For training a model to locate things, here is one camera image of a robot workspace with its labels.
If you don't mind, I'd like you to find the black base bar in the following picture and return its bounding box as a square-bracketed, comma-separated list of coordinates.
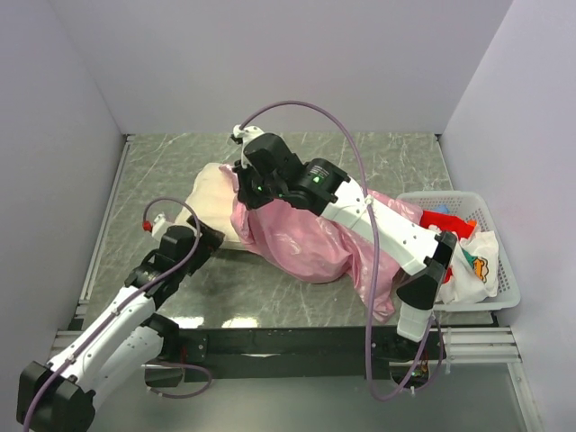
[143, 323, 445, 388]

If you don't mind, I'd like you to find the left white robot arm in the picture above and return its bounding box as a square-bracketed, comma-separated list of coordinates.
[16, 215, 225, 431]

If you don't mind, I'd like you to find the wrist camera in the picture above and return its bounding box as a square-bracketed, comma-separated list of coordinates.
[230, 124, 265, 149]
[142, 213, 173, 241]

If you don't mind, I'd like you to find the white printed cloth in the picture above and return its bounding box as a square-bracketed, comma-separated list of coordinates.
[436, 230, 500, 304]

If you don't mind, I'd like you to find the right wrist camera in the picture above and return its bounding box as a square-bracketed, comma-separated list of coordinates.
[230, 124, 265, 149]

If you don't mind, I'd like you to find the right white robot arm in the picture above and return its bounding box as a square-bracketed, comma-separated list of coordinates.
[231, 126, 457, 359]

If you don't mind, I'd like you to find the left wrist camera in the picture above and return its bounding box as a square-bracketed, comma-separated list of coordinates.
[142, 213, 173, 241]

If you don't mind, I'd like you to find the cream pillow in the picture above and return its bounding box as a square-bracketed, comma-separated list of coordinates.
[185, 163, 249, 252]

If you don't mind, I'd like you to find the aluminium frame rail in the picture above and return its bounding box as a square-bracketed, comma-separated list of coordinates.
[49, 328, 522, 365]

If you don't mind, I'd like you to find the red cloth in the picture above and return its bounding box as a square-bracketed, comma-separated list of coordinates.
[420, 211, 477, 288]

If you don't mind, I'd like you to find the pink pillowcase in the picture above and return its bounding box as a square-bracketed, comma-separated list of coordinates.
[218, 164, 424, 324]

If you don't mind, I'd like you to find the white plastic basket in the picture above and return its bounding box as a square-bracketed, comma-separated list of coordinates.
[398, 191, 520, 312]

